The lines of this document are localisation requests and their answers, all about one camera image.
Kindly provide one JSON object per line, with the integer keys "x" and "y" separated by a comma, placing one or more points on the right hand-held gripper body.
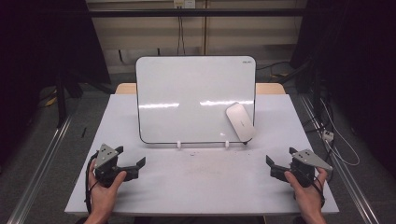
{"x": 305, "y": 171}

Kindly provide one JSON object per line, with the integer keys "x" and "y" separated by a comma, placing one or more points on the white power strip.
{"x": 327, "y": 135}

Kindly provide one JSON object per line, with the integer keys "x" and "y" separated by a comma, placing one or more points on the person's right hand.
{"x": 309, "y": 199}

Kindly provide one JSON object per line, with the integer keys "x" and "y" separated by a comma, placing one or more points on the black horizontal frame bar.
{"x": 193, "y": 12}

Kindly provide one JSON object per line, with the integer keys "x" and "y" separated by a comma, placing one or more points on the white whiteboard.
{"x": 186, "y": 90}

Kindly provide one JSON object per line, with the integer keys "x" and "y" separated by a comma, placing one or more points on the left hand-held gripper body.
{"x": 105, "y": 158}

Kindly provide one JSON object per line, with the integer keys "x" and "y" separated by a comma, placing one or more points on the white whiteboard support clip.
{"x": 179, "y": 144}
{"x": 227, "y": 143}

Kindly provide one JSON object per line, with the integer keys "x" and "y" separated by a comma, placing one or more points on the aluminium floor rail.
{"x": 40, "y": 165}
{"x": 342, "y": 174}

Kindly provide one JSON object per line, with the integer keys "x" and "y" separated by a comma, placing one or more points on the white wall socket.
{"x": 184, "y": 3}

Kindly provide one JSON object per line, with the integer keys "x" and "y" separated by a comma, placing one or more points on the black curtain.
{"x": 34, "y": 46}
{"x": 358, "y": 62}

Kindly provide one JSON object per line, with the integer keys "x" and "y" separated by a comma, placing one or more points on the person's left hand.
{"x": 102, "y": 199}

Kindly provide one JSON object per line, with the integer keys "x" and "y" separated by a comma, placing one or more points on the black metal stand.
{"x": 61, "y": 99}

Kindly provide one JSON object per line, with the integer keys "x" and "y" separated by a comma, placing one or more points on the small black pen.
{"x": 83, "y": 132}

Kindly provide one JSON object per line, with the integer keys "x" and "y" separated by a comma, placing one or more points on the white whiteboard eraser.
{"x": 240, "y": 121}

